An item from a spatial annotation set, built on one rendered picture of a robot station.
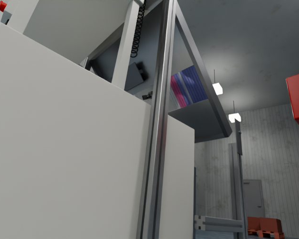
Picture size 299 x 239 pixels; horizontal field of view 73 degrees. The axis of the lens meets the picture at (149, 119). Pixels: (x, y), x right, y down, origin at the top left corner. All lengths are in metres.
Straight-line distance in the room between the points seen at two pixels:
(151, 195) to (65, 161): 0.22
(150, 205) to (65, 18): 0.79
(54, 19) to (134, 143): 0.67
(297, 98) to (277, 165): 10.10
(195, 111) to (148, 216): 0.69
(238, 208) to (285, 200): 9.68
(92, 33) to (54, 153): 0.67
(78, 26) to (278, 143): 10.63
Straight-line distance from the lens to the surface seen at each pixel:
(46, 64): 0.51
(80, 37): 1.05
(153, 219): 0.55
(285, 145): 11.07
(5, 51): 0.49
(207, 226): 0.73
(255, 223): 8.13
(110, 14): 0.91
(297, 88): 0.82
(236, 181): 0.97
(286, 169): 10.80
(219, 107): 1.03
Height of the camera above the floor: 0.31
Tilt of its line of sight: 24 degrees up
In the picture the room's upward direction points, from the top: 7 degrees clockwise
